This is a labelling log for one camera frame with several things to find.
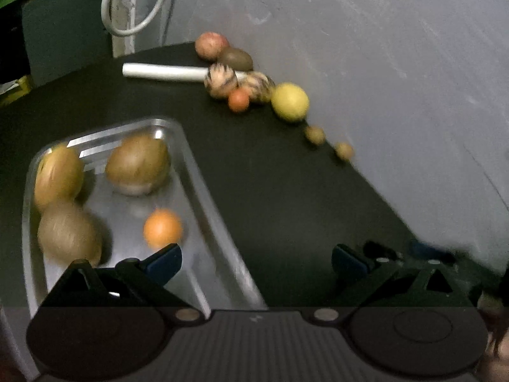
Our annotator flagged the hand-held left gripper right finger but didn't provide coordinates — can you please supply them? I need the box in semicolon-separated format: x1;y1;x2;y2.
313;244;480;323

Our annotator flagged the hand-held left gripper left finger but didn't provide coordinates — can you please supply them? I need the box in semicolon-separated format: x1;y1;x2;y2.
42;243;203;323

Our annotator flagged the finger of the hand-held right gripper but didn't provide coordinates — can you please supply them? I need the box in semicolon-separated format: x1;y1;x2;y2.
411;240;458;264
364;240;399;264

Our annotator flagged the orange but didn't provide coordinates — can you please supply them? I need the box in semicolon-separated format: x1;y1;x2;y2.
143;209;185;251

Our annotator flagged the metal tray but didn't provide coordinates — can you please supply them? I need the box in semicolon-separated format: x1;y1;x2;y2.
22;117;269;315

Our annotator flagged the person's right hand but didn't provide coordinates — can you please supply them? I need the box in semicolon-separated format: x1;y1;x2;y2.
477;291;509;382

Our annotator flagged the brown kiwi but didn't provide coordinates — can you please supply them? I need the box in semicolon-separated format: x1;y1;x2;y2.
37;201;103;267
217;47;254;72
105;135;172;196

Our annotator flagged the golden brown pear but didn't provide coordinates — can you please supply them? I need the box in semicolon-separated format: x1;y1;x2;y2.
34;145;85;211

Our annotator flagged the yellow lemon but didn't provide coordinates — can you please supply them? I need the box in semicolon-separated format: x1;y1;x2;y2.
271;82;310;123

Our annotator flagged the small orange tangerine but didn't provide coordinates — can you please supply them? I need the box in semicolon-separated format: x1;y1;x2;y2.
228;88;251;113

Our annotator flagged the striped round fruit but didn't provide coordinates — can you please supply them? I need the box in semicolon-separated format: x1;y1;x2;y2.
238;71;276;105
204;63;239;99

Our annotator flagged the white tube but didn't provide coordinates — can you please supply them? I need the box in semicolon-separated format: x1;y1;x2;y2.
122;62;249;84

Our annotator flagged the red apple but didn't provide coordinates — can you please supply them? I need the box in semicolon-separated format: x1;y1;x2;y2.
194;32;230;61

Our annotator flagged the yellow object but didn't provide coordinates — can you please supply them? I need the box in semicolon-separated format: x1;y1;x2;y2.
0;75;31;106

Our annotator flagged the dark grey cabinet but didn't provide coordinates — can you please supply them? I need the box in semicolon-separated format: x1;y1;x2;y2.
22;0;114;87

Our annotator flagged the white post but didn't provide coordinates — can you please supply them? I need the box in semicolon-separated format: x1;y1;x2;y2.
112;0;180;59

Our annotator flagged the white cable loop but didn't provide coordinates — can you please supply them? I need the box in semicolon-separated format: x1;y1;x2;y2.
101;0;168;37

